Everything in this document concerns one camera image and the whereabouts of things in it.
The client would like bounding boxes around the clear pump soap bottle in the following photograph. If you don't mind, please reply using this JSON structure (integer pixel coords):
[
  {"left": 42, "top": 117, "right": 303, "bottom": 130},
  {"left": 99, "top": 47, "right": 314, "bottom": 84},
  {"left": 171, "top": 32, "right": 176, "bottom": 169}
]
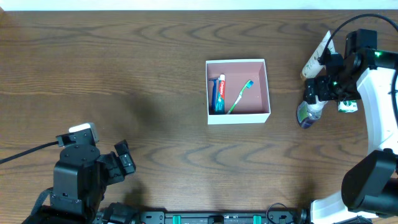
[{"left": 297, "top": 100, "right": 326, "bottom": 129}]

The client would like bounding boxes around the green white toothbrush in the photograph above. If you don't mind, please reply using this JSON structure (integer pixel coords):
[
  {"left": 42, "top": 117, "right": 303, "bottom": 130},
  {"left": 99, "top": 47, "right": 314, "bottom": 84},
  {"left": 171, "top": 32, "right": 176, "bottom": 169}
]
[{"left": 226, "top": 80, "right": 254, "bottom": 114}]

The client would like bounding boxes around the blue disposable razor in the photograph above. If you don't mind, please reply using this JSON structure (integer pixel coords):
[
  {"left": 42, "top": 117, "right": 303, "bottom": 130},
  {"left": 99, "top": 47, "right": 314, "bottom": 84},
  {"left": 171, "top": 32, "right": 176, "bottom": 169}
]
[{"left": 208, "top": 78, "right": 219, "bottom": 111}]

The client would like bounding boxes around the red green toothpaste tube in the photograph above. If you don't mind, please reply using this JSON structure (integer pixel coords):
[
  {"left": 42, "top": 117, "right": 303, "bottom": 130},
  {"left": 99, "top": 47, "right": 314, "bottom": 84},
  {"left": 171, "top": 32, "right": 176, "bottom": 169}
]
[{"left": 215, "top": 74, "right": 226, "bottom": 114}]

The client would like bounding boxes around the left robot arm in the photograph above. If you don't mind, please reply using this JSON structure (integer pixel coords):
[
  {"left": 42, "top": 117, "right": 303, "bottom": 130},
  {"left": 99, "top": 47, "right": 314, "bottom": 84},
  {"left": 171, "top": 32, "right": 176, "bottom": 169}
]
[{"left": 24, "top": 140, "right": 139, "bottom": 223}]

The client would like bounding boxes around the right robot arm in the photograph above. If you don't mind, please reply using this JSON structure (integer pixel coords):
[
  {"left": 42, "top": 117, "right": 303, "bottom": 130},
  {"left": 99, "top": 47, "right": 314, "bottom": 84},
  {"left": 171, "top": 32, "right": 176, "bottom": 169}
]
[{"left": 297, "top": 29, "right": 397, "bottom": 223}]

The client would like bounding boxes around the green soap bar package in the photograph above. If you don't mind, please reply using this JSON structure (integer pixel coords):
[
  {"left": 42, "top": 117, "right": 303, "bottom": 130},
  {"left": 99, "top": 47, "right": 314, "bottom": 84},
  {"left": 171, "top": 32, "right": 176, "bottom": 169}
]
[{"left": 337, "top": 100, "right": 358, "bottom": 113}]

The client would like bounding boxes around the white botanical lotion tube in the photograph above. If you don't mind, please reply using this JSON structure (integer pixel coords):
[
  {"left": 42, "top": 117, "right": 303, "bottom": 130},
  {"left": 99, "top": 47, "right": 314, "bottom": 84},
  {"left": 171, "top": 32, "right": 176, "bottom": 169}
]
[{"left": 300, "top": 31, "right": 331, "bottom": 81}]

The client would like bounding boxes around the white cardboard box pink interior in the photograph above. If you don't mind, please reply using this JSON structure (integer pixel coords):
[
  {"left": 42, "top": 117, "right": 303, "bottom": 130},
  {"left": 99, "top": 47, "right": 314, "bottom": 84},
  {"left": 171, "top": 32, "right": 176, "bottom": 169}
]
[{"left": 205, "top": 59, "right": 271, "bottom": 124}]

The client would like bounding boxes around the black mounting rail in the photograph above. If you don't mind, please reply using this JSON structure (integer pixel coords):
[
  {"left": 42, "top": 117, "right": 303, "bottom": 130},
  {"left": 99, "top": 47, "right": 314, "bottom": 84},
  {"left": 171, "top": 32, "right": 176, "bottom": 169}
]
[{"left": 93, "top": 208, "right": 309, "bottom": 224}]

